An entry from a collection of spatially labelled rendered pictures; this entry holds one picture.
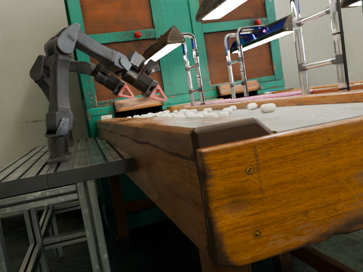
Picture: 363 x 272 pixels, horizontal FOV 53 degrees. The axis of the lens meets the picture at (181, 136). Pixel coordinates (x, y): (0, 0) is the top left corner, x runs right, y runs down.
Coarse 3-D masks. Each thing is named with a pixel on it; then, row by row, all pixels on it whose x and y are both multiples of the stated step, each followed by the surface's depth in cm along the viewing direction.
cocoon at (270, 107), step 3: (261, 105) 89; (264, 105) 88; (267, 105) 88; (270, 105) 88; (273, 105) 88; (261, 108) 89; (264, 108) 88; (267, 108) 88; (270, 108) 88; (273, 108) 88; (261, 111) 89; (264, 111) 88; (267, 111) 88; (270, 111) 88; (273, 111) 89
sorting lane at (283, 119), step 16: (240, 112) 108; (256, 112) 96; (272, 112) 87; (288, 112) 79; (304, 112) 73; (320, 112) 68; (336, 112) 63; (352, 112) 59; (272, 128) 54; (288, 128) 51
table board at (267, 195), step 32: (320, 128) 49; (352, 128) 50; (224, 160) 45; (256, 160) 46; (288, 160) 48; (320, 160) 49; (352, 160) 51; (224, 192) 45; (256, 192) 47; (288, 192) 48; (320, 192) 49; (352, 192) 51; (224, 224) 46; (256, 224) 47; (288, 224) 48; (320, 224) 50; (352, 224) 51; (224, 256) 46; (256, 256) 47
